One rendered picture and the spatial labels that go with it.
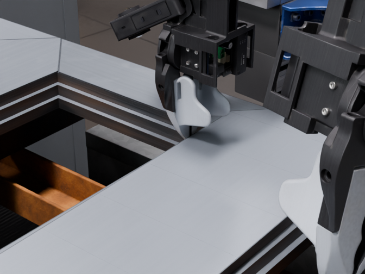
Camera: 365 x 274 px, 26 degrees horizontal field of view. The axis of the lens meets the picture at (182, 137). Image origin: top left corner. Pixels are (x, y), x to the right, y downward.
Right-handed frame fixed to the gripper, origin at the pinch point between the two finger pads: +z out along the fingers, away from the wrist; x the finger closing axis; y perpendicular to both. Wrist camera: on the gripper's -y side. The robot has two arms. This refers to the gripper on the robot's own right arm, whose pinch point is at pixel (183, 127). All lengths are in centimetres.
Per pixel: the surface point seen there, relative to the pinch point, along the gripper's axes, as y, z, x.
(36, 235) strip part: 2.2, 0.7, -25.3
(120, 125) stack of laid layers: -12.2, 4.5, 1.6
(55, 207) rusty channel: -16.5, 14.8, -7.0
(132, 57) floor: -162, 88, 164
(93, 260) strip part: 9.2, 0.7, -24.5
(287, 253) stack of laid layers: 20.3, 3.9, -8.5
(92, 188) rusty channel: -16.9, 15.6, 0.4
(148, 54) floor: -158, 88, 170
